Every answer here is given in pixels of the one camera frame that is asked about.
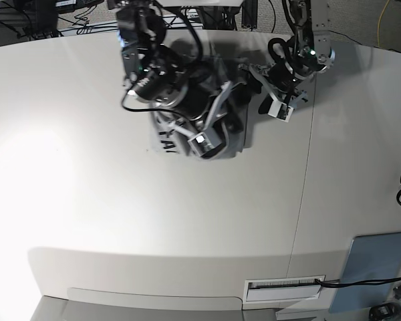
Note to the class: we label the grey T-shirt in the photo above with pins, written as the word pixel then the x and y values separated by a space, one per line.
pixel 173 140

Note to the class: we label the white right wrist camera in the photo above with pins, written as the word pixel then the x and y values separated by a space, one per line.
pixel 204 142

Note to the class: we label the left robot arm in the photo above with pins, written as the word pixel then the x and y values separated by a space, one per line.
pixel 305 54

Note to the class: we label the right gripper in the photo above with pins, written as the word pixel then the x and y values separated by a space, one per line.
pixel 202 109

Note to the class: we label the blue-grey tablet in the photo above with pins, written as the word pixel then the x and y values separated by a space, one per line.
pixel 371 257

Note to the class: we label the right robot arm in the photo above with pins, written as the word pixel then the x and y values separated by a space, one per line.
pixel 151 66

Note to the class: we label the black device bottom right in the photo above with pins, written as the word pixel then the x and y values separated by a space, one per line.
pixel 387 311

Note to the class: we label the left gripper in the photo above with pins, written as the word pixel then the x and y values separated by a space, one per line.
pixel 282 80

